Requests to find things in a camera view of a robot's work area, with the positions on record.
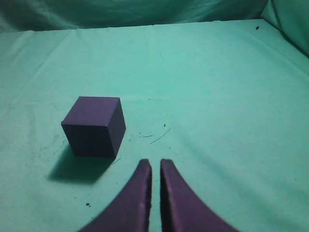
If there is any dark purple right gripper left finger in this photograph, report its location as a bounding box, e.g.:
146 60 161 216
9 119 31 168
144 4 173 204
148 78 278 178
80 159 152 232

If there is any dark purple cube block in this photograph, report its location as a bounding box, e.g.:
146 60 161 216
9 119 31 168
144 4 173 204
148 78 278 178
61 96 126 159

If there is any green cloth backdrop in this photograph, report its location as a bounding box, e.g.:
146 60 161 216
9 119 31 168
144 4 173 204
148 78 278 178
0 0 309 53

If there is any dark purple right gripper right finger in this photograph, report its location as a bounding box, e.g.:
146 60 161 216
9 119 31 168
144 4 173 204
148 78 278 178
160 159 237 232

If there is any green cloth table cover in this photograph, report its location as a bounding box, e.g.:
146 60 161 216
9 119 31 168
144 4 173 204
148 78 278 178
0 19 309 232

